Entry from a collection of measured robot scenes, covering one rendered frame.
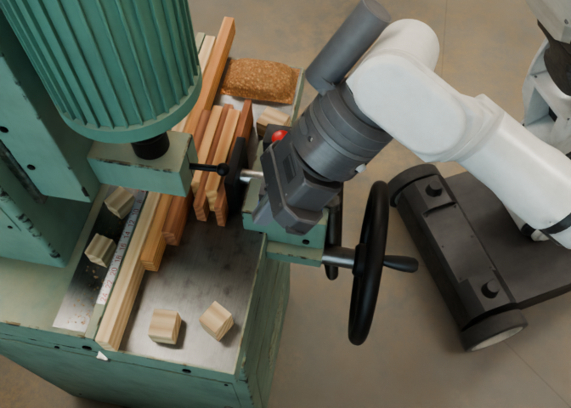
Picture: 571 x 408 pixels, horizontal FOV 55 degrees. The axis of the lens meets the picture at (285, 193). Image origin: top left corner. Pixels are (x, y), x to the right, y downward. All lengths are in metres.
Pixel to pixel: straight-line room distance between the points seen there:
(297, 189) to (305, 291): 1.25
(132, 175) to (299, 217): 0.31
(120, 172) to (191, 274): 0.19
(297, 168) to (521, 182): 0.22
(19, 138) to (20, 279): 0.38
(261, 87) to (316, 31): 1.47
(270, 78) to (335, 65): 0.51
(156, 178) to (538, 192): 0.50
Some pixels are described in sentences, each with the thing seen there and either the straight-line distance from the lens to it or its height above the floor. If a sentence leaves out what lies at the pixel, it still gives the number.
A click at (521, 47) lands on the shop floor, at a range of 2.63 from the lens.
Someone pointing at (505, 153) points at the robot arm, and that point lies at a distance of 0.55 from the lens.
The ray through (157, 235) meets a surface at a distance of 0.88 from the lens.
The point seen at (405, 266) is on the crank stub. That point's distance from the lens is 0.87.
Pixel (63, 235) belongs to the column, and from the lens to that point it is 1.01.
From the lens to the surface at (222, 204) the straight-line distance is 0.86.
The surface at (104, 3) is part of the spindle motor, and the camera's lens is 0.52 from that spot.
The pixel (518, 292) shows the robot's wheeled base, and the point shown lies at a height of 0.17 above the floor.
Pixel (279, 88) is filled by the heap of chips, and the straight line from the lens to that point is 1.05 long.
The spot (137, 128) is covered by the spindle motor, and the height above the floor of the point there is 1.22.
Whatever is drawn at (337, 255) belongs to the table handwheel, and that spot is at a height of 0.83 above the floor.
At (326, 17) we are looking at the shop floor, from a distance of 2.57.
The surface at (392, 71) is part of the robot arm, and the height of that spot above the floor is 1.36.
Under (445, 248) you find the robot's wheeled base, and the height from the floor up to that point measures 0.19.
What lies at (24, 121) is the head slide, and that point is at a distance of 0.73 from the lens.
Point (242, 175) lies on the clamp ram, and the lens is 0.89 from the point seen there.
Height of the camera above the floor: 1.71
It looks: 60 degrees down
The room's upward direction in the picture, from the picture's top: straight up
